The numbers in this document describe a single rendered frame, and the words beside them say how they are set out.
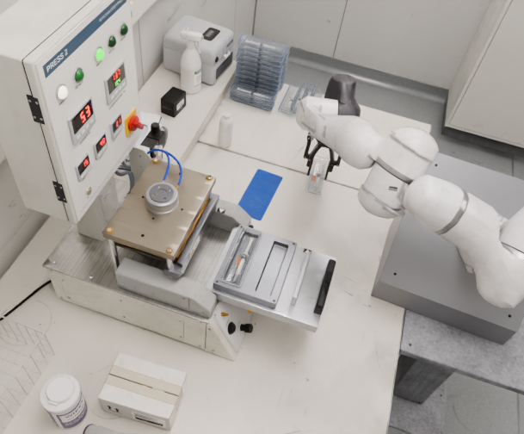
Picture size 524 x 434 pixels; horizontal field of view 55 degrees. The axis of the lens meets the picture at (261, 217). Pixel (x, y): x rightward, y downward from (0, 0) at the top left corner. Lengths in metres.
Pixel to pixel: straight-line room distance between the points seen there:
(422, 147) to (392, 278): 0.53
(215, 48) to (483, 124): 1.93
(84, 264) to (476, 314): 1.10
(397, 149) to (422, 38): 2.50
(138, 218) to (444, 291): 0.89
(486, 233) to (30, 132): 0.92
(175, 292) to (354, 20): 2.69
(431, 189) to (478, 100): 2.28
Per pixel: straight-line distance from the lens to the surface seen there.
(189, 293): 1.25
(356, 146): 1.18
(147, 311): 1.38
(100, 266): 1.40
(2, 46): 0.98
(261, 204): 1.76
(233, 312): 1.40
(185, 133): 1.93
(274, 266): 1.33
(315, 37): 3.73
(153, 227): 1.23
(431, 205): 1.10
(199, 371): 1.44
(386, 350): 1.56
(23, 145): 1.09
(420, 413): 2.36
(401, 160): 1.15
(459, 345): 1.65
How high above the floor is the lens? 2.08
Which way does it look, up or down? 50 degrees down
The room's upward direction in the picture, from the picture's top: 10 degrees clockwise
